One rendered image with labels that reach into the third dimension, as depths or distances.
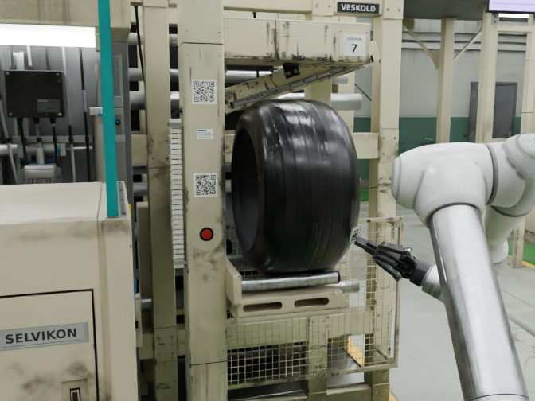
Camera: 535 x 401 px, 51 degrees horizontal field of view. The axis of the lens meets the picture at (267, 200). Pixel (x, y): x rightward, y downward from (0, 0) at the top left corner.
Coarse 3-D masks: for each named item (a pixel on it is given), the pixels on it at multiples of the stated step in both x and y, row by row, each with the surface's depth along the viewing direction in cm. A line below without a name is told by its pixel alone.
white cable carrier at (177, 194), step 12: (168, 120) 176; (180, 120) 172; (180, 132) 173; (180, 156) 174; (180, 168) 175; (180, 180) 175; (180, 192) 176; (180, 204) 177; (180, 216) 177; (180, 228) 177; (180, 240) 178; (180, 252) 178
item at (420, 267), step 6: (402, 258) 168; (408, 258) 166; (414, 258) 167; (408, 264) 167; (414, 264) 166; (420, 264) 165; (426, 264) 165; (408, 270) 168; (414, 270) 165; (420, 270) 164; (426, 270) 164; (402, 276) 170; (408, 276) 169; (414, 276) 165; (420, 276) 164; (414, 282) 166; (420, 282) 164
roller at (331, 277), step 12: (264, 276) 180; (276, 276) 181; (288, 276) 181; (300, 276) 182; (312, 276) 183; (324, 276) 184; (336, 276) 185; (252, 288) 178; (264, 288) 179; (276, 288) 181
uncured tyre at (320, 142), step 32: (256, 128) 172; (288, 128) 167; (320, 128) 170; (256, 160) 170; (288, 160) 163; (320, 160) 165; (352, 160) 169; (256, 192) 219; (288, 192) 162; (320, 192) 164; (352, 192) 168; (256, 224) 215; (288, 224) 164; (320, 224) 167; (352, 224) 171; (256, 256) 178; (288, 256) 171; (320, 256) 175
